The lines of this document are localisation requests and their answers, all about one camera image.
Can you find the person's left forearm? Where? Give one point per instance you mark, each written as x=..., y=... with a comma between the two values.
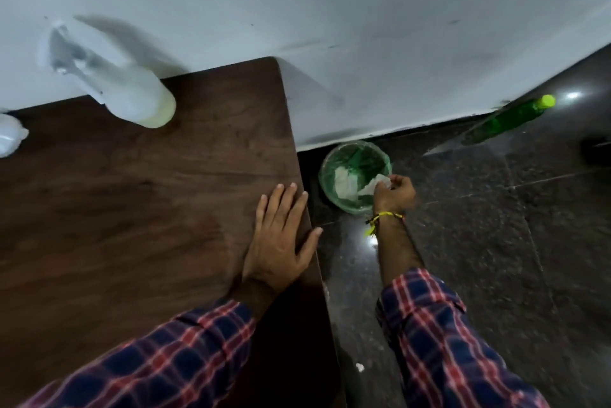
x=157, y=350

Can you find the person's left hand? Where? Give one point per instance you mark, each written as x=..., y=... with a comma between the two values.
x=272, y=255

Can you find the green waste bin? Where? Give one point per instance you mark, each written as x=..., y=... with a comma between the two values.
x=351, y=169

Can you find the person's left middle finger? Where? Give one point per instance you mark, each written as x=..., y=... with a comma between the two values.
x=287, y=205

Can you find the green plastic bottle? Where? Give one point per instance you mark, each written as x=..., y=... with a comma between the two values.
x=506, y=121

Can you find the dark object on floor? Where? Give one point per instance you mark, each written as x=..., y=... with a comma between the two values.
x=595, y=151

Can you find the crumpled white paper waste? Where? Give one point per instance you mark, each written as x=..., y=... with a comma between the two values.
x=344, y=181

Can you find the person's left thumb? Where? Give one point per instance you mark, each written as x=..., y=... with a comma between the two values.
x=311, y=244

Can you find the white tissue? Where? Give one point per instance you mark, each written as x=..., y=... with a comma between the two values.
x=377, y=183

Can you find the white round object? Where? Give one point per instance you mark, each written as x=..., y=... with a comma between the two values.
x=9, y=135

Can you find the yellow thread wristband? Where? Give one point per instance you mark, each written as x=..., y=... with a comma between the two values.
x=379, y=219

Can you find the white spray bottle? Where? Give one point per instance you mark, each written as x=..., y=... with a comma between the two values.
x=119, y=83

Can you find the person's left little finger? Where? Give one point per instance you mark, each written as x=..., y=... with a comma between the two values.
x=260, y=214

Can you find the person's right hand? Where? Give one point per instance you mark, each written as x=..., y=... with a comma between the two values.
x=394, y=197

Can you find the person's right fingers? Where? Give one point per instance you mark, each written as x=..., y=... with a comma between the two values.
x=384, y=186

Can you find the person's right forearm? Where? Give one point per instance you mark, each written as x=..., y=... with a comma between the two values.
x=444, y=336

